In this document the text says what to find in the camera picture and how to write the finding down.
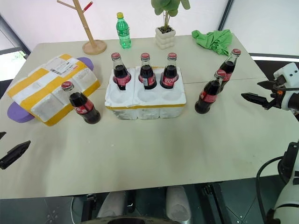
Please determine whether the purple oval board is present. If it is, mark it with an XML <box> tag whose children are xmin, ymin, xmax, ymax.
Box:
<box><xmin>6</xmin><ymin>57</ymin><xmax>95</xmax><ymax>123</ymax></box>

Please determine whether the green plastic bottle yellow cap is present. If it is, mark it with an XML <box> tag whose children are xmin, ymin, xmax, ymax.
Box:
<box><xmin>116</xmin><ymin>12</ymin><xmax>132</xmax><ymax>49</ymax></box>

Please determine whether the wooden branch stand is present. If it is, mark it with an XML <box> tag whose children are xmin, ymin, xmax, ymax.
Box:
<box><xmin>57</xmin><ymin>0</ymin><xmax>107</xmax><ymax>55</ymax></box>

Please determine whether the black diagonal frame bar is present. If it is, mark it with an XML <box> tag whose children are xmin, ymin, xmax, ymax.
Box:
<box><xmin>218</xmin><ymin>0</ymin><xmax>235</xmax><ymax>31</ymax></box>

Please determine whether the white rounded shape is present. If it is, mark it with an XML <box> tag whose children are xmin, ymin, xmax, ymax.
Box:
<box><xmin>97</xmin><ymin>191</ymin><xmax>128</xmax><ymax>219</ymax></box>

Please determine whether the glass cola bottle red cap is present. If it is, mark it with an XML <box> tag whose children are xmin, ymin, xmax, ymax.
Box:
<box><xmin>216</xmin><ymin>48</ymin><xmax>242</xmax><ymax>91</ymax></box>
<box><xmin>138</xmin><ymin>52</ymin><xmax>157</xmax><ymax>90</ymax></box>
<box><xmin>61</xmin><ymin>81</ymin><xmax>101</xmax><ymax>125</ymax></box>
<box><xmin>160</xmin><ymin>52</ymin><xmax>180</xmax><ymax>89</ymax></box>
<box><xmin>194</xmin><ymin>69</ymin><xmax>227</xmax><ymax>114</ymax></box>
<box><xmin>111</xmin><ymin>52</ymin><xmax>132</xmax><ymax>91</ymax></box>

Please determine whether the green plant in white pot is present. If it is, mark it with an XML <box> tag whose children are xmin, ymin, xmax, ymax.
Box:
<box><xmin>150</xmin><ymin>0</ymin><xmax>190</xmax><ymax>50</ymax></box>

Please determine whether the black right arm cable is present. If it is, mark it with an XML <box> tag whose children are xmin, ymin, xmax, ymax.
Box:
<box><xmin>256</xmin><ymin>156</ymin><xmax>285</xmax><ymax>224</ymax></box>

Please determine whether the white foam bottle tray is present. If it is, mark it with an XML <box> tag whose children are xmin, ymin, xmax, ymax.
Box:
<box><xmin>104</xmin><ymin>65</ymin><xmax>187</xmax><ymax>120</ymax></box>

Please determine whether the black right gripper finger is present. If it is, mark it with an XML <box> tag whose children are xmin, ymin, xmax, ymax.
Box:
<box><xmin>257</xmin><ymin>80</ymin><xmax>278</xmax><ymax>90</ymax></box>
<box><xmin>241</xmin><ymin>92</ymin><xmax>273</xmax><ymax>110</ymax></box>

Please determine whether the green cloth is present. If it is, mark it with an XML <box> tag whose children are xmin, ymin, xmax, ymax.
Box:
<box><xmin>191</xmin><ymin>29</ymin><xmax>234</xmax><ymax>56</ymax></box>

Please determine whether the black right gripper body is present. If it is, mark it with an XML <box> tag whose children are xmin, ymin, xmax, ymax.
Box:
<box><xmin>268</xmin><ymin>76</ymin><xmax>287</xmax><ymax>109</ymax></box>

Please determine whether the foam box with yellow tape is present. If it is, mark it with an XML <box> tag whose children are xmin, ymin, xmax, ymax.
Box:
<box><xmin>7</xmin><ymin>53</ymin><xmax>101</xmax><ymax>127</ymax></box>

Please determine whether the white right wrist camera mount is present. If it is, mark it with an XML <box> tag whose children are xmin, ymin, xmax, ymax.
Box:
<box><xmin>273</xmin><ymin>62</ymin><xmax>299</xmax><ymax>83</ymax></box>

